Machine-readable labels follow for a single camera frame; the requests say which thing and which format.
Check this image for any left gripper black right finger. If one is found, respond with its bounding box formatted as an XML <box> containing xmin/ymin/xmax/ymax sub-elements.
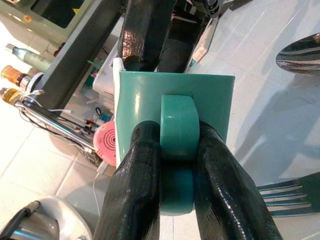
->
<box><xmin>194</xmin><ymin>121</ymin><xmax>284</xmax><ymax>240</ymax></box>

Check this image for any teal ceramic mug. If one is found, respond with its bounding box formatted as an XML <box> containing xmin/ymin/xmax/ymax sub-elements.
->
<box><xmin>112</xmin><ymin>57</ymin><xmax>236</xmax><ymax>216</ymax></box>

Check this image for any steel spoon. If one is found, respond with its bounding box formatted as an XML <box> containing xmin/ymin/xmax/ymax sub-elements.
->
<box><xmin>274</xmin><ymin>33</ymin><xmax>320</xmax><ymax>76</ymax></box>

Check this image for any silver robot leg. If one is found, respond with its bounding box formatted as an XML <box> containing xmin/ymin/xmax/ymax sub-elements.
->
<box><xmin>0</xmin><ymin>196</ymin><xmax>94</xmax><ymax>240</ymax></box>

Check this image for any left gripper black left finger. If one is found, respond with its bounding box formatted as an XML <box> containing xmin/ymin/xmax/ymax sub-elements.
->
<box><xmin>93</xmin><ymin>119</ymin><xmax>161</xmax><ymax>240</ymax></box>

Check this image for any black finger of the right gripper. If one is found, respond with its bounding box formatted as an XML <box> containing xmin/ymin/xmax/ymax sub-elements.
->
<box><xmin>156</xmin><ymin>21</ymin><xmax>209</xmax><ymax>74</ymax></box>
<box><xmin>116</xmin><ymin>0</ymin><xmax>176</xmax><ymax>73</ymax></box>

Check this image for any steel fork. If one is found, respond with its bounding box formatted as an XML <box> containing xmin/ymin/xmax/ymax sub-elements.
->
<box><xmin>257</xmin><ymin>174</ymin><xmax>320</xmax><ymax>217</ymax></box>

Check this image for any yellow liquid bottle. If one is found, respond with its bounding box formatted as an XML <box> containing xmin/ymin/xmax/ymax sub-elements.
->
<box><xmin>0</xmin><ymin>88</ymin><xmax>26</xmax><ymax>106</ymax></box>

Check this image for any brown glass bottle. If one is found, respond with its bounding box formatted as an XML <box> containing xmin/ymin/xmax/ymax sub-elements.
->
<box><xmin>0</xmin><ymin>65</ymin><xmax>34</xmax><ymax>89</ymax></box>

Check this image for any grey metal table leg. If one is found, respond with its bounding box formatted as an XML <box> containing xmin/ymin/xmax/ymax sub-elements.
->
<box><xmin>39</xmin><ymin>0</ymin><xmax>126</xmax><ymax>116</ymax></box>

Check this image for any pale green appliance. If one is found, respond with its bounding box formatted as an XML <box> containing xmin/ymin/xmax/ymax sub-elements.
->
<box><xmin>0</xmin><ymin>0</ymin><xmax>101</xmax><ymax>49</ymax></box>

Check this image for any pink round device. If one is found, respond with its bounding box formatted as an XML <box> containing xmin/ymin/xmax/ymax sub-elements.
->
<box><xmin>93</xmin><ymin>120</ymin><xmax>118</xmax><ymax>166</ymax></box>

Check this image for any chrome metal rod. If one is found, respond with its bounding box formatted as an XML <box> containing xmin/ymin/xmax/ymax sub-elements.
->
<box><xmin>14</xmin><ymin>99</ymin><xmax>99</xmax><ymax>152</ymax></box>

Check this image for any white plastic box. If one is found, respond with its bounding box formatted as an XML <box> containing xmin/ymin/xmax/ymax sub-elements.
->
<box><xmin>91</xmin><ymin>56</ymin><xmax>126</xmax><ymax>126</ymax></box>

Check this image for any grey green spray bottle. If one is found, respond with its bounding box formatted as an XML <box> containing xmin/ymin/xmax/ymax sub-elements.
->
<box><xmin>5</xmin><ymin>43</ymin><xmax>54</xmax><ymax>74</ymax></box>

